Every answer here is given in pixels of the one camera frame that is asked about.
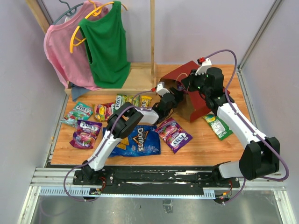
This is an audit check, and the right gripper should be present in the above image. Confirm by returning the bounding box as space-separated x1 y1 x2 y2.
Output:
181 68 211 96

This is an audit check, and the red paper bag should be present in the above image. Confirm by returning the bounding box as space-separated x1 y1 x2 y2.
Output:
160 61 234 122

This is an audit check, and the yellow M&M's bag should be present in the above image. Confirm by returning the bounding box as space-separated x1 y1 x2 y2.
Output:
140 96 152 108

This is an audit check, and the purple Fox's berries bag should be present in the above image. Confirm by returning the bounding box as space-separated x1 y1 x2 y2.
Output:
155 118 193 154

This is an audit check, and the green candy bag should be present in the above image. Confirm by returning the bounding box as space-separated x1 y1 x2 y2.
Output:
203 113 233 140

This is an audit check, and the green Fox's spring tea bag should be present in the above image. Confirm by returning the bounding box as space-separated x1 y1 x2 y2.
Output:
114 94 140 111

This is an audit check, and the dark blue snack wrapper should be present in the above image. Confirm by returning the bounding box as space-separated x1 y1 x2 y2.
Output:
109 125 161 157

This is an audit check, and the orange Fox's fruits candy bag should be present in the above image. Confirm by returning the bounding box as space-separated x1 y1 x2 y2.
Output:
93 102 115 122

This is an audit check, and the teal Fox's candy bag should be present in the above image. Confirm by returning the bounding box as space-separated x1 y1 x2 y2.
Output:
60 102 93 127

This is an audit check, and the purple snack pack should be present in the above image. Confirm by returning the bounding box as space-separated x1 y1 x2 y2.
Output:
70 119 102 149

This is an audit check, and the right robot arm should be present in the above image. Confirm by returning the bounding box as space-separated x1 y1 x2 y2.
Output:
181 67 280 187

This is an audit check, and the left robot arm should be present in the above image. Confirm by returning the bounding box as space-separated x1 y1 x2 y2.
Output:
81 87 184 185

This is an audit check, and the wooden clothes rack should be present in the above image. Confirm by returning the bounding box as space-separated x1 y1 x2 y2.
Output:
26 0 157 96

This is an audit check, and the green tank top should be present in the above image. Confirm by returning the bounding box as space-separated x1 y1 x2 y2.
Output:
79 1 131 89

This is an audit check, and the yellow hanger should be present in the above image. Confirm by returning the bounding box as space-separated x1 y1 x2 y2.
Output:
69 0 128 54

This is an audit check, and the pink shirt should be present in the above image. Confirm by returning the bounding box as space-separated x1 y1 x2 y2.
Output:
43 1 102 91

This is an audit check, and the teal hanger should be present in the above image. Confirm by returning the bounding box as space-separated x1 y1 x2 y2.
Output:
52 0 84 25

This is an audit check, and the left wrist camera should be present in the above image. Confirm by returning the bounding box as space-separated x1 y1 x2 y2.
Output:
151 82 170 97

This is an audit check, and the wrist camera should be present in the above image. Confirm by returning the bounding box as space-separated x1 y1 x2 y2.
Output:
151 82 170 97
195 57 212 75

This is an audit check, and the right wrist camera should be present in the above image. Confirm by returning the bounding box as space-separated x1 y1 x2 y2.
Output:
195 57 212 75

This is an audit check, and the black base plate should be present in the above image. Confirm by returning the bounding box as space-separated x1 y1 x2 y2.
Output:
73 166 240 196

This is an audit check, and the aluminium rail frame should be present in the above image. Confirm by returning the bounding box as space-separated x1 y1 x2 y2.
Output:
26 0 296 224

